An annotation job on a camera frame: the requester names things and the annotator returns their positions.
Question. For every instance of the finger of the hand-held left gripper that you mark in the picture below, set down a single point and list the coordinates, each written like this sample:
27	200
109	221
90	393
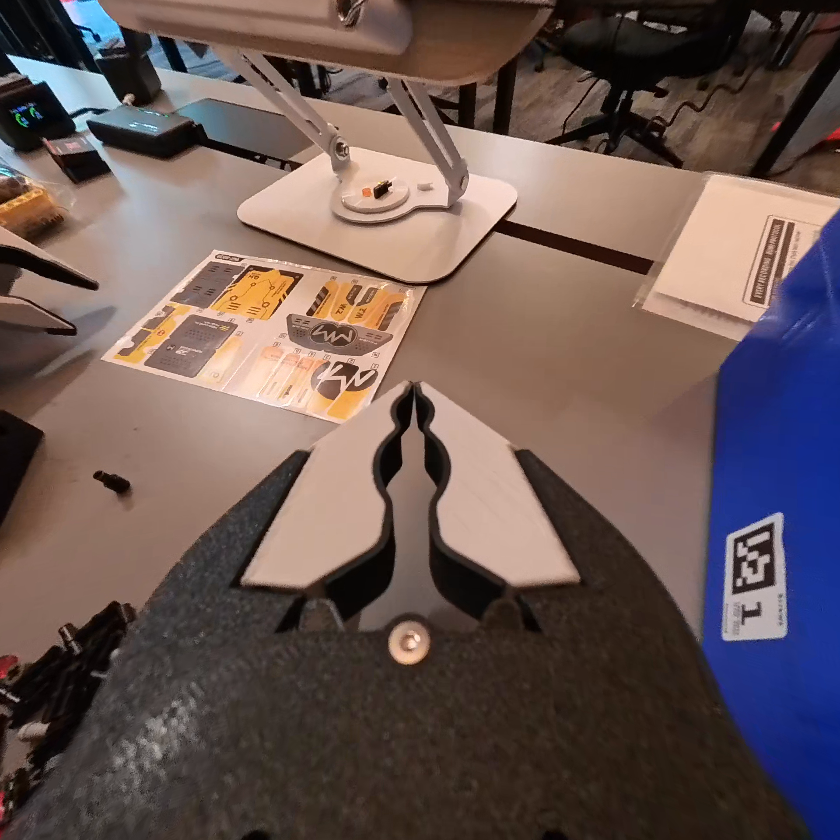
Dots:
19	246
19	310

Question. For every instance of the black power strip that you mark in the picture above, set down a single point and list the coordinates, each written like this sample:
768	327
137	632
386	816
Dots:
144	131

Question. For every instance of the black device with display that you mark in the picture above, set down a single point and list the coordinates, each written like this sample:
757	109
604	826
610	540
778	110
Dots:
33	115

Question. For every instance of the small orange black toy piece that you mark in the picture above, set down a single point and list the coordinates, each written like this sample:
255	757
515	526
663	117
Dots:
377	190

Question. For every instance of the white paper document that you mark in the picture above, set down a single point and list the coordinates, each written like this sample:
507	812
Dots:
709	262

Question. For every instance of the black flanged axle pin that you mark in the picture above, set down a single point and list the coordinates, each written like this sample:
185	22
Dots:
111	481

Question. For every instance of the black perforated block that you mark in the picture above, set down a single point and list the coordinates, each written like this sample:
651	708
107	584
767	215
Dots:
16	459

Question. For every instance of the yellow grey sticker sheet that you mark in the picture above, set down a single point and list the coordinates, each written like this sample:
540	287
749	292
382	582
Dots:
197	328

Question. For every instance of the bag of yellow parts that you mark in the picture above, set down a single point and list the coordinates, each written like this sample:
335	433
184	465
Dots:
26	210

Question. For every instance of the pile of small connector pins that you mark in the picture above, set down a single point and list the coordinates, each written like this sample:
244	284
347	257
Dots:
65	663

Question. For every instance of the blue plastic bin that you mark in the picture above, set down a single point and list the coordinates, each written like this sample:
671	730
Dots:
787	426

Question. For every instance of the black box red label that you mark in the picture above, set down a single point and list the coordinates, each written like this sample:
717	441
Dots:
79	157

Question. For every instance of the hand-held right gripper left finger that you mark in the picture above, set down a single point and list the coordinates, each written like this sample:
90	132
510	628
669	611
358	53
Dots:
321	512

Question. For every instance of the white wooden book stand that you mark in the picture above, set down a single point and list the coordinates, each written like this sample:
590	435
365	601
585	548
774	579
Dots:
426	236

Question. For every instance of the wooden table black legs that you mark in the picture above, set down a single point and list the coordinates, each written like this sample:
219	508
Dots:
797	108

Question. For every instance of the black holder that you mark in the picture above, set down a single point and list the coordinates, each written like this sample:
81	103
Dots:
131	72

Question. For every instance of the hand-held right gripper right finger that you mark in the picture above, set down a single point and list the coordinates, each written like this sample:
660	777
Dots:
499	512

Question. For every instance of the black office chair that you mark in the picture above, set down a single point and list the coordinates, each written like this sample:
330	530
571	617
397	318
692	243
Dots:
623	46

